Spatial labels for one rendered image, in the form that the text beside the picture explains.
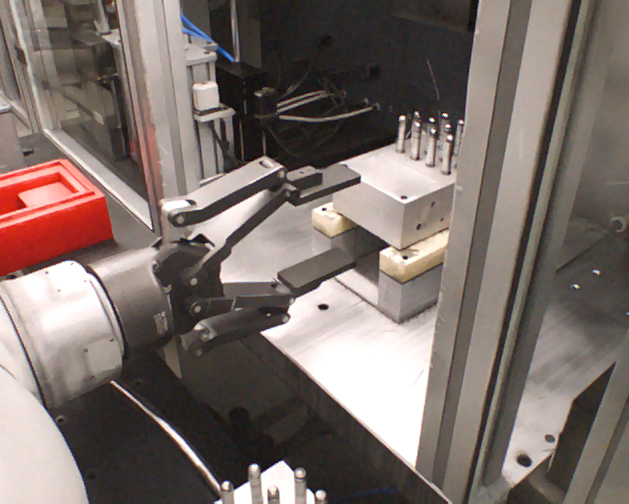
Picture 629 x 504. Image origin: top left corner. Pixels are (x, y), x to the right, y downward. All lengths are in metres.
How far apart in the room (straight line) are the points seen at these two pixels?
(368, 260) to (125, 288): 0.31
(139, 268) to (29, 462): 0.21
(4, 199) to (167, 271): 0.37
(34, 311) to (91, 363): 0.05
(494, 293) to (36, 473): 0.22
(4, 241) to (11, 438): 0.46
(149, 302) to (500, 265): 0.23
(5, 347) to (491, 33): 0.31
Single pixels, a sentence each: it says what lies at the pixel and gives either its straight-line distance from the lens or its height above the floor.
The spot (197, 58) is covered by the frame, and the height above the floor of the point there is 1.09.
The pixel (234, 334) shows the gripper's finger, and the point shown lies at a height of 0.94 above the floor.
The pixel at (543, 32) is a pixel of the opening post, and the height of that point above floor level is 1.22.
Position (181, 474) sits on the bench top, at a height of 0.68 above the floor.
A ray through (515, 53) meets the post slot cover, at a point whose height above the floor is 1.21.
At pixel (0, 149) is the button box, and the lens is 0.85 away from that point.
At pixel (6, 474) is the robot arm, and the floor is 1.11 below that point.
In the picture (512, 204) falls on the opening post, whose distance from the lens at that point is 0.30.
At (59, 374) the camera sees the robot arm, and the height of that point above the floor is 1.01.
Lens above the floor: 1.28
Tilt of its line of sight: 33 degrees down
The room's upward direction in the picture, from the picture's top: straight up
